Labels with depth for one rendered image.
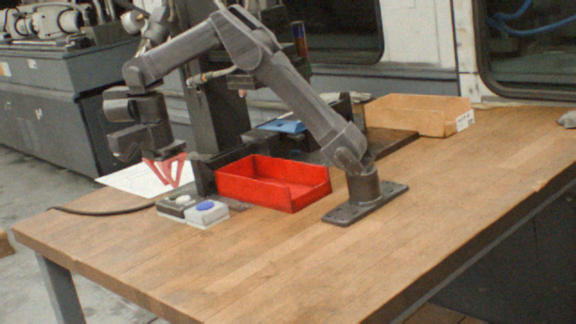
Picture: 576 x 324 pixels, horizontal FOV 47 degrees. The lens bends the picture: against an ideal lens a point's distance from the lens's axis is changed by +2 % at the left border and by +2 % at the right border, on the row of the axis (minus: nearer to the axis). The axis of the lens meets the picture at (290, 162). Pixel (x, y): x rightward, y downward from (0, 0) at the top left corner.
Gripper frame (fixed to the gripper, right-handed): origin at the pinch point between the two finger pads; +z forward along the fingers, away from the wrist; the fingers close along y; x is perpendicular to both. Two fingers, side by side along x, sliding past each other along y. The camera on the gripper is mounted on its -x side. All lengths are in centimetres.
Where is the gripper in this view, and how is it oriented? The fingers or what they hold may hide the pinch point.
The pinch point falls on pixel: (171, 182)
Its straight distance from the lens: 144.6
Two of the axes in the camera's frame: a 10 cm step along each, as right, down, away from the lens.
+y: 6.8, 1.3, -7.2
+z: 1.6, 9.3, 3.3
